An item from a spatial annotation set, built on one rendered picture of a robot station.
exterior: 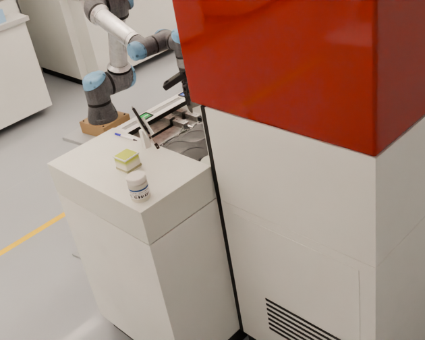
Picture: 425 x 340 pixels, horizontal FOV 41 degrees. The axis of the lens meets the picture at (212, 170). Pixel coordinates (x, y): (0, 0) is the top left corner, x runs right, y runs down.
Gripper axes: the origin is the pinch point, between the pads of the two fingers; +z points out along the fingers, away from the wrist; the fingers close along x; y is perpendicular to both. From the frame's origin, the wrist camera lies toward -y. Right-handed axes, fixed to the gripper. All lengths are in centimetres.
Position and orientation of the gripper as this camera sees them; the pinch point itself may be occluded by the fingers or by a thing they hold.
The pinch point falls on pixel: (189, 110)
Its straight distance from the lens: 247.6
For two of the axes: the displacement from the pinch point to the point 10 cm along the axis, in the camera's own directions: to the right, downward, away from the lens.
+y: 9.9, -1.1, -1.0
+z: 1.5, 8.4, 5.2
